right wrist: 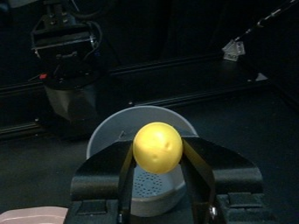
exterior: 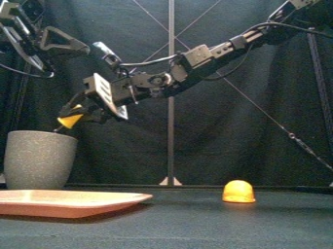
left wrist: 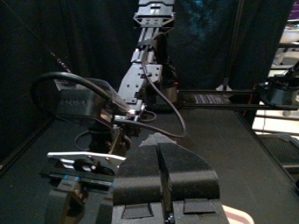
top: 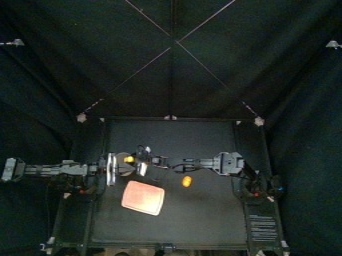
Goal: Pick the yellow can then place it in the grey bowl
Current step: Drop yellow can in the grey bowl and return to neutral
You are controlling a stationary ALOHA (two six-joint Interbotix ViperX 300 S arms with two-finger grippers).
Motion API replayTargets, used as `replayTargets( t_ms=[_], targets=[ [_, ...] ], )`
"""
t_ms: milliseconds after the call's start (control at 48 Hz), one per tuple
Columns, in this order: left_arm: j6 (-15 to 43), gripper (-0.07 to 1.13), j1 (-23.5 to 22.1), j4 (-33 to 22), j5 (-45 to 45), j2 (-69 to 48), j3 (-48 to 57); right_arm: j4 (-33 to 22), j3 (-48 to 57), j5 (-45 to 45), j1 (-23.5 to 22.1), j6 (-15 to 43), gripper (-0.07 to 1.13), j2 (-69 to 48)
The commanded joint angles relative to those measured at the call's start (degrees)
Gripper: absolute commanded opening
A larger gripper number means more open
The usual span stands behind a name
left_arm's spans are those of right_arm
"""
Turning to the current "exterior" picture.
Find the small yellow can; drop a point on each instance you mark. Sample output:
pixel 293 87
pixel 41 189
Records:
pixel 69 121

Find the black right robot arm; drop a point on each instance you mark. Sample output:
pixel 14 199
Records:
pixel 242 43

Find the grey speckled bowl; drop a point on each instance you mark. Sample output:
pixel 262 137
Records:
pixel 39 159

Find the pink plastic tray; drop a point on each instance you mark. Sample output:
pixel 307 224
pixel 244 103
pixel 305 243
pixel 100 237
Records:
pixel 64 202

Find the orange dome-shaped toy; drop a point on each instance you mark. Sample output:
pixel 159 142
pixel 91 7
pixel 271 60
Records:
pixel 238 192

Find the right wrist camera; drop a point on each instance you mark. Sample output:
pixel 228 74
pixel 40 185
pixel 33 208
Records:
pixel 104 53

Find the vertical metal frame pole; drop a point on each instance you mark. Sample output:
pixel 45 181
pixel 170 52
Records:
pixel 170 136

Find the black horizontal frame bar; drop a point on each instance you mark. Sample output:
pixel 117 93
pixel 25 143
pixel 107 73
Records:
pixel 199 187

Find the dark metal frame post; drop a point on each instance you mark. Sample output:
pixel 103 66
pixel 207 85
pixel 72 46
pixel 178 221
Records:
pixel 319 84

